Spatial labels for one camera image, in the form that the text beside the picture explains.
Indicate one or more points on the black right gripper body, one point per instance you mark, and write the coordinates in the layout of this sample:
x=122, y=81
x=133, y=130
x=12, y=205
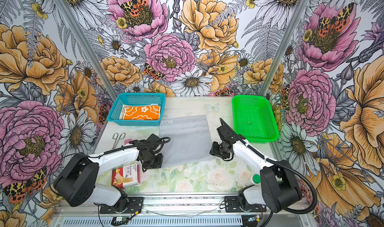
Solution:
x=219, y=151

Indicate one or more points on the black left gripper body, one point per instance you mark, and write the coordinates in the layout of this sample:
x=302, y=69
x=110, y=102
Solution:
x=152, y=161

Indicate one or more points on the grey cloth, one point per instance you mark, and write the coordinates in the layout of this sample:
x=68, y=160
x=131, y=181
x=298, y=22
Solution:
x=190, y=140

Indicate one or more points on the orange white towel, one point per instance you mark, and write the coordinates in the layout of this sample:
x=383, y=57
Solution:
x=143, y=112

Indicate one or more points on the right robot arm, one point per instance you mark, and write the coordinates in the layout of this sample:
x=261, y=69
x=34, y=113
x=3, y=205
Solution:
x=277, y=187

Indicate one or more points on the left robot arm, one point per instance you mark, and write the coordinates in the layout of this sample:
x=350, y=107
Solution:
x=77, y=183

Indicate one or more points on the bandage box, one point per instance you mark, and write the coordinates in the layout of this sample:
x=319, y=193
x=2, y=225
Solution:
x=126, y=176

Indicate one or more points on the green plastic basket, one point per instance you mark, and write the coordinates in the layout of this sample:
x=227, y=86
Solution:
x=254, y=119

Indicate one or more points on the teal plastic basket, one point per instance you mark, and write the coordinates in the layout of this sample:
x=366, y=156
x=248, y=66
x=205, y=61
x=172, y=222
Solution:
x=136, y=99

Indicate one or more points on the small green circuit board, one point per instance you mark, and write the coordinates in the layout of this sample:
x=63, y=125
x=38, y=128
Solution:
x=118, y=220

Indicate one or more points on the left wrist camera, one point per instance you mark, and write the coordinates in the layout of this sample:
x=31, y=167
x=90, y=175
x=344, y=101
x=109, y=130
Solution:
x=154, y=141

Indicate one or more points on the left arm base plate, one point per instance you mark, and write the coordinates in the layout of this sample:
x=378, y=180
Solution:
x=133, y=204

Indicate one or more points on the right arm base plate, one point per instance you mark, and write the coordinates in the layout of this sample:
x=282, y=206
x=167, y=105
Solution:
x=237, y=204

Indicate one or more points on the aluminium front rail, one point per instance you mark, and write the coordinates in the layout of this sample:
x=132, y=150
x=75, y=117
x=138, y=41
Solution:
x=185, y=204

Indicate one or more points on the right aluminium frame post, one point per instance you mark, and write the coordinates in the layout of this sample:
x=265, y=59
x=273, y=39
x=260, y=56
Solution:
x=291, y=27

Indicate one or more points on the aluminium frame post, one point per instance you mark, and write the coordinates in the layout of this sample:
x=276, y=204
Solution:
x=76, y=29
x=291, y=27

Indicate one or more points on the left aluminium frame post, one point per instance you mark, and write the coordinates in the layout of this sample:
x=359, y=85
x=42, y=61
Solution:
x=76, y=29

